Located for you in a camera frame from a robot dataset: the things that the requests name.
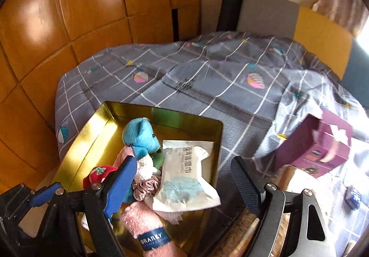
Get padded colour-block headboard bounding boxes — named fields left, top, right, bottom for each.
left=236, top=0, right=369, bottom=96

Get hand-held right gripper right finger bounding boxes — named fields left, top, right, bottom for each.
left=230, top=155, right=336, bottom=257

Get grey checked quilt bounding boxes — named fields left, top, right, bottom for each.
left=55, top=30, right=369, bottom=257

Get gold metal tin tray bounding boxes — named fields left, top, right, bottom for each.
left=52, top=101, right=224, bottom=257

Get purple tissue box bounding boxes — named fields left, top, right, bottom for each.
left=274, top=108, right=354, bottom=179

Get black rolled mat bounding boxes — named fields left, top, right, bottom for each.
left=216, top=0, right=250, bottom=33

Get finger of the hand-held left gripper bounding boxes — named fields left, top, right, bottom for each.
left=27, top=183, right=62, bottom=208

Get red plush toy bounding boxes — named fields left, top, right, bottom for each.
left=83, top=165, right=119, bottom=190

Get blue tissue packet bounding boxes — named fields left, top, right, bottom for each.
left=346, top=186, right=362, bottom=211

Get white knitted sock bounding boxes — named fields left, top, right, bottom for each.
left=134, top=156, right=162, bottom=182

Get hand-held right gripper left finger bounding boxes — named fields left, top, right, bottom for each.
left=37, top=155, right=138, bottom=257

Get small dusty pink scrunchie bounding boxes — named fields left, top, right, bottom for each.
left=133, top=175, right=162, bottom=201

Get pink towel blue band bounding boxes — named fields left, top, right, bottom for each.
left=119, top=201, right=188, bottom=257

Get woven rattan chair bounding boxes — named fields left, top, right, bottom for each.
left=208, top=165, right=326, bottom=257

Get blue plush bear pink dress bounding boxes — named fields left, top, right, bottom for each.
left=114, top=118, right=162, bottom=171

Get white wet wipes packet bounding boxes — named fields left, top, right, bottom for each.
left=152, top=140, right=222, bottom=213

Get wooden wardrobe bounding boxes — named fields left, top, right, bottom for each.
left=0, top=0, right=202, bottom=197

